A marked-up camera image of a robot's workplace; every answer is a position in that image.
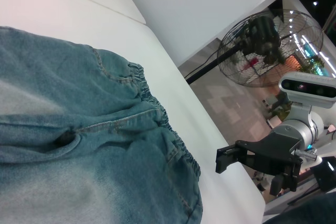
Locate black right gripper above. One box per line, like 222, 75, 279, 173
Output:
215, 131, 303, 196

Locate blue denim shorts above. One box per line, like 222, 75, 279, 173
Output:
0, 26, 204, 224

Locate dark blurry object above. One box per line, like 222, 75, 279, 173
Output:
262, 191, 336, 224

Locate black box device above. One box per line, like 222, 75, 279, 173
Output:
312, 155, 336, 193

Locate black fan stand pole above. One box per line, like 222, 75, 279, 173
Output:
185, 57, 221, 85

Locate black industrial fan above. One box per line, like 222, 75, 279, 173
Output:
216, 9, 324, 88

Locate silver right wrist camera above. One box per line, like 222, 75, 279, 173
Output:
278, 71, 336, 109

